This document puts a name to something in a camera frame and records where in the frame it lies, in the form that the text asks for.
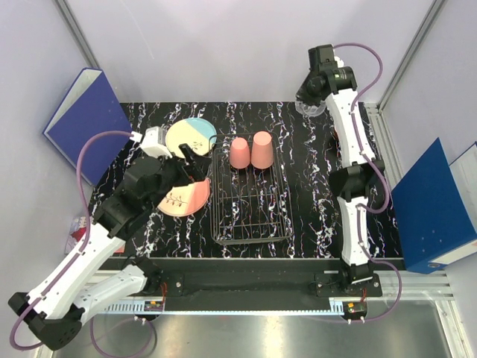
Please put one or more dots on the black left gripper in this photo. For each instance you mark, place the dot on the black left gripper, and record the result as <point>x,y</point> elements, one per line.
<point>195,170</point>

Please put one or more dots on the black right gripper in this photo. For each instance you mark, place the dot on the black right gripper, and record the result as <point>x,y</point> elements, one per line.
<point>302,95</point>

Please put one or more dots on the clear glass cup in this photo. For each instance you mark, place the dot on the clear glass cup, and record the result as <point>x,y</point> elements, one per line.
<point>310,110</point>

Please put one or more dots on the cream and blue plate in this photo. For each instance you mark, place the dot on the cream and blue plate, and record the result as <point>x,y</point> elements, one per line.
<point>199,134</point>

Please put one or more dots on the cream and pink plate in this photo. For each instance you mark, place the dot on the cream and pink plate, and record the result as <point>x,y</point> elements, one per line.
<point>185,200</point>

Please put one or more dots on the pink plastic cup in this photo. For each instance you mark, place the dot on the pink plastic cup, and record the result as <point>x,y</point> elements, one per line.
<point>239,156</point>
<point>262,154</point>

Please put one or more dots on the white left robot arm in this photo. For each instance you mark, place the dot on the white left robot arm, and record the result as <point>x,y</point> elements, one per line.
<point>56,309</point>

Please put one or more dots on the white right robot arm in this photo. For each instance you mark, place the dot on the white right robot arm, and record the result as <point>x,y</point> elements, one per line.
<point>332,85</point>

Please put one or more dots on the blue binder left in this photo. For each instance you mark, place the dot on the blue binder left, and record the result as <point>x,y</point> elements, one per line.
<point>89,107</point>

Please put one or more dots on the blue binder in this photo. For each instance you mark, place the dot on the blue binder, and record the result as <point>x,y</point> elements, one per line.
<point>89,107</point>
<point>434,226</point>

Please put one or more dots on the red picture book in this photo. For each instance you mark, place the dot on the red picture book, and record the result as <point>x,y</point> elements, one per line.
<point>78,230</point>

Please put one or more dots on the blue binder right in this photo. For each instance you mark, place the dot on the blue binder right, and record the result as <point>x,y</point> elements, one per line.
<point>434,226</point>

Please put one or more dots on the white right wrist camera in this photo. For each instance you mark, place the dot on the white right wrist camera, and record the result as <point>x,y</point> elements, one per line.
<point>339,62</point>

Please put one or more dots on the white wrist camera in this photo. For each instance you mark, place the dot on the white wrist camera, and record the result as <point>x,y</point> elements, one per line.
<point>152,142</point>
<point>339,62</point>

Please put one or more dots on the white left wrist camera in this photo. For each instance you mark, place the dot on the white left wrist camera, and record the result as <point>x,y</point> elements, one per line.
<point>152,142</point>

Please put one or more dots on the black wire dish rack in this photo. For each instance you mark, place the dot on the black wire dish rack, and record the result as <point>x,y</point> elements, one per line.
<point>249,206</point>

